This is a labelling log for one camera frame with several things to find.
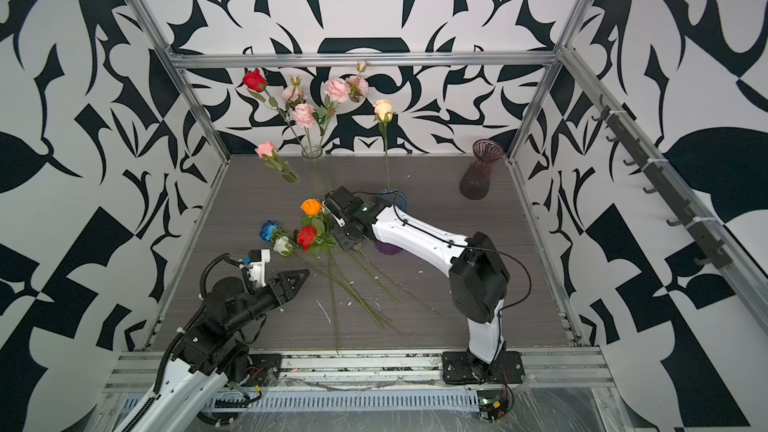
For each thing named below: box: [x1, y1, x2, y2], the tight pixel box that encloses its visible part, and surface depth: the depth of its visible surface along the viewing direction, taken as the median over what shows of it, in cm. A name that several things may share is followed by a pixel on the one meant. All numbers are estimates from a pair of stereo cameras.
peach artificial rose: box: [374, 99, 395, 191], surface depth 75 cm
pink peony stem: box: [312, 77, 351, 151], surface depth 85 cm
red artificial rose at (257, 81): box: [243, 68, 309, 152], surface depth 84 cm
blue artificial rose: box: [259, 219, 280, 244], surface depth 96 cm
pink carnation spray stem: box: [281, 75, 309, 154], surface depth 91 cm
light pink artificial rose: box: [256, 141, 301, 184], surface depth 89 cm
